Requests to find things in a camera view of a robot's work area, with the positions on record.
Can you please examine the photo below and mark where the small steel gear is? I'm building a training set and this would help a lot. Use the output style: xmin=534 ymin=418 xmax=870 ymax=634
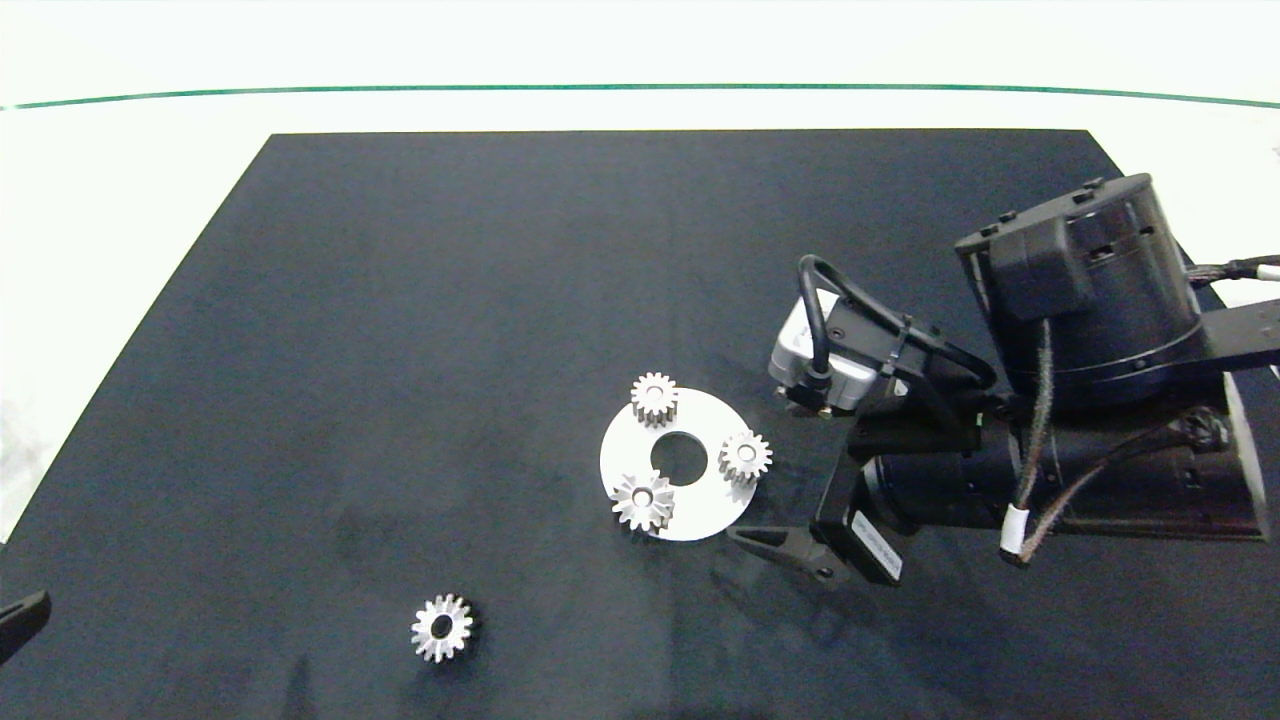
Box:
xmin=631 ymin=372 xmax=681 ymax=428
xmin=410 ymin=593 xmax=476 ymax=664
xmin=718 ymin=430 xmax=774 ymax=487

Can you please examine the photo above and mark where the large steel gear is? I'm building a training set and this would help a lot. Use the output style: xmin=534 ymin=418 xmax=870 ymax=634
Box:
xmin=610 ymin=470 xmax=677 ymax=535

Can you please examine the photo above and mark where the round white plate with pins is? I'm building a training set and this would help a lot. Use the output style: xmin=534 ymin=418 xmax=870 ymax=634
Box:
xmin=600 ymin=387 xmax=764 ymax=543

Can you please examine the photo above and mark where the dark rectangular mat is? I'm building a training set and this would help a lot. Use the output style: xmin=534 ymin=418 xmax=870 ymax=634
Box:
xmin=0 ymin=129 xmax=1280 ymax=720

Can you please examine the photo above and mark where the silver boxy wrist camera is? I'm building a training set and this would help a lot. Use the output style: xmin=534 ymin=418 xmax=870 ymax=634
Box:
xmin=767 ymin=292 xmax=883 ymax=417

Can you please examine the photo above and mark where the black camera cable loop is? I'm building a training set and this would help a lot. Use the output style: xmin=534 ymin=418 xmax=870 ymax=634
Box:
xmin=797 ymin=254 xmax=1000 ymax=403

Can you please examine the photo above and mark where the braided cable with white tag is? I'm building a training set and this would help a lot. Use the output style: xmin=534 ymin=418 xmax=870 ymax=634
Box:
xmin=1188 ymin=256 xmax=1280 ymax=289
xmin=998 ymin=318 xmax=1216 ymax=569

